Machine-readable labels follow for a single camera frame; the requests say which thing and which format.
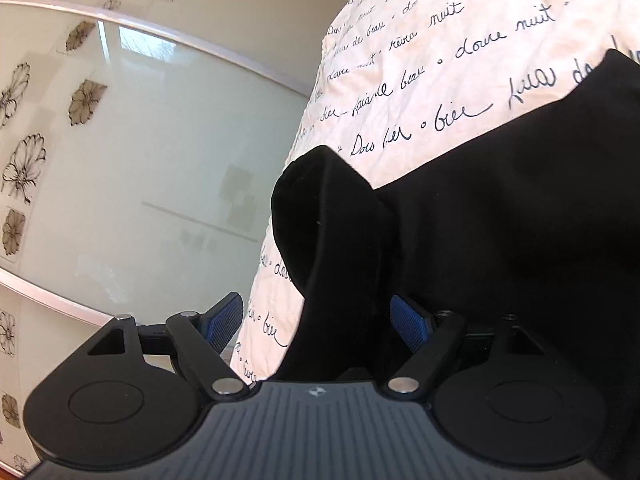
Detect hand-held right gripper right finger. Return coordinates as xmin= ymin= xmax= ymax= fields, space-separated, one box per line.
xmin=388 ymin=295 xmax=555 ymax=403

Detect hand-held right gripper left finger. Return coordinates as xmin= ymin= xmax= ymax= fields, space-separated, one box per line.
xmin=86 ymin=292 xmax=251 ymax=401

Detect black pants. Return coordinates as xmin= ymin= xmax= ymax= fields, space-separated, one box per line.
xmin=270 ymin=49 xmax=640 ymax=463

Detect frosted glass wardrobe door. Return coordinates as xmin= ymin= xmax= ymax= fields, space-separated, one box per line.
xmin=0 ymin=0 xmax=362 ymax=479

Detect white script printed blanket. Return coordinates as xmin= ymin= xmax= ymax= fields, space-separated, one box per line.
xmin=231 ymin=0 xmax=640 ymax=386

